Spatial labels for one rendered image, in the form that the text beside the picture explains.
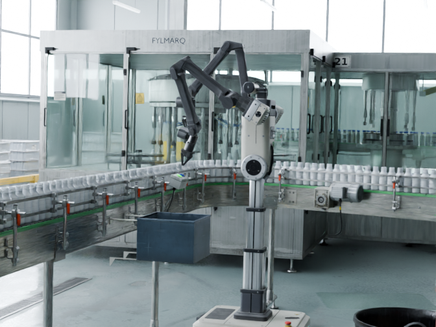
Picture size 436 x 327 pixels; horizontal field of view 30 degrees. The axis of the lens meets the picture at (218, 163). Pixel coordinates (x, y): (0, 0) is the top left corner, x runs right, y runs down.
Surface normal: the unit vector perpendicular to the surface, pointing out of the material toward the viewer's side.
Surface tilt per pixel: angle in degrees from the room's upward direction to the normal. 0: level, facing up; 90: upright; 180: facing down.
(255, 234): 90
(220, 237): 90
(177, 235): 90
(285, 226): 90
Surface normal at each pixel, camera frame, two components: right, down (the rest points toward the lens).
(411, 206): -0.54, 0.03
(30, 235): 0.97, 0.04
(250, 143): -0.26, 0.23
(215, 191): 0.68, 0.05
